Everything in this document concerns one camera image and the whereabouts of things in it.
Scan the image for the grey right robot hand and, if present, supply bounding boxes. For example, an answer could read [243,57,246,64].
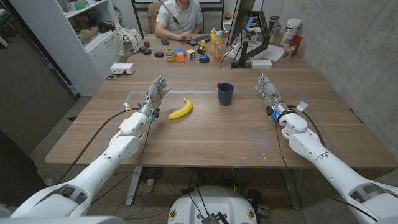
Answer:
[254,73,290,121]

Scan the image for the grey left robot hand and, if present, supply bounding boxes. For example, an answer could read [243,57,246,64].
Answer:
[140,75,172,118]

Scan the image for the yellow toy banana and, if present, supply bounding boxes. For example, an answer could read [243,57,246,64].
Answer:
[168,98,193,120]

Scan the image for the rainbow stacking cups toy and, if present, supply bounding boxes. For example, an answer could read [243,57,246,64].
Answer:
[164,47,177,62]

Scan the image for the red plastic cup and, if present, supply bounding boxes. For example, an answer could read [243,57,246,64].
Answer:
[290,34,303,56]

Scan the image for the small white box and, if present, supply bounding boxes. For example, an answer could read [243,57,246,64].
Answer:
[250,58,273,70]

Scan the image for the white power box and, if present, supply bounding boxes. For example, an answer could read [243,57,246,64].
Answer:
[109,63,136,75]

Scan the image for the white paper sheets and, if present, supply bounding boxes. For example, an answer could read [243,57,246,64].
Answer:
[223,40,284,62]

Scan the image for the dark blue mug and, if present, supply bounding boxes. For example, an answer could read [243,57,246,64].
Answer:
[216,82,234,106]

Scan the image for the clear drinking glass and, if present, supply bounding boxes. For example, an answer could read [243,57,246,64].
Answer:
[282,42,295,59]

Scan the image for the white crumpled cloth bag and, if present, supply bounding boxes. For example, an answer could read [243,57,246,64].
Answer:
[117,27,143,57]

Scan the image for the white labelled canister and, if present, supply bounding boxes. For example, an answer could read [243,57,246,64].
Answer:
[280,17,303,47]

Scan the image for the dark glass jar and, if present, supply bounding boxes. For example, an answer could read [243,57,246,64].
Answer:
[269,16,280,43]

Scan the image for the orange drink bottle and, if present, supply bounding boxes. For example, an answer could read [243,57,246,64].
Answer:
[213,30,223,60]

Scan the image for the black keyboard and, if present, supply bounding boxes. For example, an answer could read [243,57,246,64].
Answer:
[186,34,211,47]

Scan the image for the brown chair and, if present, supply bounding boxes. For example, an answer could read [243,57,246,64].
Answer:
[146,1,163,34]

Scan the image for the yellow squeeze bottle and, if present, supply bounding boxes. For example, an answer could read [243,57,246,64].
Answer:
[210,27,217,54]

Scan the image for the black computer monitor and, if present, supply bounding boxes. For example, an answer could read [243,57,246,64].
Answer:
[226,0,256,47]

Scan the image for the person in white polo shirt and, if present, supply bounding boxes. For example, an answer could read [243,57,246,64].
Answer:
[154,0,203,42]

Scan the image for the cardboard box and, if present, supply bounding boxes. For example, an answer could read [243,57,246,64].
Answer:
[77,26,101,47]

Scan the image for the grey metal table leg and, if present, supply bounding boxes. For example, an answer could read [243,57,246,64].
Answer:
[281,168,302,211]
[125,167,143,207]

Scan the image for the white shelf cabinet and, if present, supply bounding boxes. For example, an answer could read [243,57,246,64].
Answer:
[9,0,124,97]

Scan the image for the white robot torso base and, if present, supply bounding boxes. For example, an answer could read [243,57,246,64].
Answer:
[167,185,258,224]

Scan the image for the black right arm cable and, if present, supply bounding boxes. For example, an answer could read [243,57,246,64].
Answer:
[287,105,326,147]

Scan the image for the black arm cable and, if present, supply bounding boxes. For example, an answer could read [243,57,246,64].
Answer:
[55,107,141,185]
[287,105,326,147]

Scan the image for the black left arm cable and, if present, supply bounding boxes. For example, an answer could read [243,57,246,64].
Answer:
[55,107,141,185]

